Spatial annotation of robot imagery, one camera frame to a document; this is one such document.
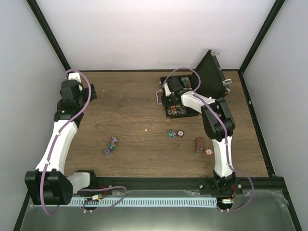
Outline black poker set case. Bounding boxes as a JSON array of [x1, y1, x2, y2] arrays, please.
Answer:
[[157, 50, 231, 118]]

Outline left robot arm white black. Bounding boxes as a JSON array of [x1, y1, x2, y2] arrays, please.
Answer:
[[25, 70, 98, 205]]

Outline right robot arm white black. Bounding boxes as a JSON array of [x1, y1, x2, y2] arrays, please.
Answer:
[[160, 77, 235, 194]]

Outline chips row in case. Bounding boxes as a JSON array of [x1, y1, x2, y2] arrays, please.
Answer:
[[167, 104, 186, 116]]

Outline chips in case back slot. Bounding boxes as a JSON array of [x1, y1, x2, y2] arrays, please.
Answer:
[[180, 77, 191, 88]]

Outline brown poker chip roll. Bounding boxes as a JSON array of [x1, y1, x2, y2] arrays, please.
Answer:
[[195, 137, 204, 153]]

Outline purple poker chip stack far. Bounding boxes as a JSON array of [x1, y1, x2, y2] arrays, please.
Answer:
[[111, 137, 118, 144]]

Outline purple poker chip stack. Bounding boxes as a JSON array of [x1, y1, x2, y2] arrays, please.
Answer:
[[111, 137, 118, 144], [103, 149, 112, 155]]

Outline purple poker chip stack near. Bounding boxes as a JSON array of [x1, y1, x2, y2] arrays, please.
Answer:
[[103, 149, 112, 155]]

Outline orange poker chip flat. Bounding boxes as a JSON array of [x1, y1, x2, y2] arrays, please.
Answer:
[[205, 148, 213, 157]]

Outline metal sheet front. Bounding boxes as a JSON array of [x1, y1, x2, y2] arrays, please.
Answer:
[[20, 190, 297, 231]]

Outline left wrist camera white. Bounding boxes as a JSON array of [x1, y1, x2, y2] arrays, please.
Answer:
[[68, 72, 81, 82]]

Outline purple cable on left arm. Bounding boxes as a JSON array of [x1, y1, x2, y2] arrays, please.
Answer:
[[40, 69, 92, 215]]

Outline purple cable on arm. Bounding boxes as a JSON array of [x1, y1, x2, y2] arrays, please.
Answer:
[[162, 67, 255, 212], [40, 69, 92, 215]]

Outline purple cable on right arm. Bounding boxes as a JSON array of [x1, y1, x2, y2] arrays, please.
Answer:
[[162, 67, 255, 212]]

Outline black frame post left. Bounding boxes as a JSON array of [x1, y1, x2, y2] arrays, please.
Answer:
[[26, 0, 71, 70]]

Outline black frame post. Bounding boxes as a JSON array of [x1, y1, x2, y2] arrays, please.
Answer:
[[239, 0, 285, 73], [26, 0, 71, 70]]

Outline light blue slotted cable duct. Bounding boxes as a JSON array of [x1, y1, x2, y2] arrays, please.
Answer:
[[67, 197, 217, 208]]

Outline black frame rail right side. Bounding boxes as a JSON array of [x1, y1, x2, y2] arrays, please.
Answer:
[[238, 71, 276, 177]]

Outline black front mounting rail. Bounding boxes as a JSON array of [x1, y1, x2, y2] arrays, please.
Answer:
[[95, 176, 286, 195]]

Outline black frame post right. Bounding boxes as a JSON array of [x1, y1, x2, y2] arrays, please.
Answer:
[[239, 0, 285, 73]]

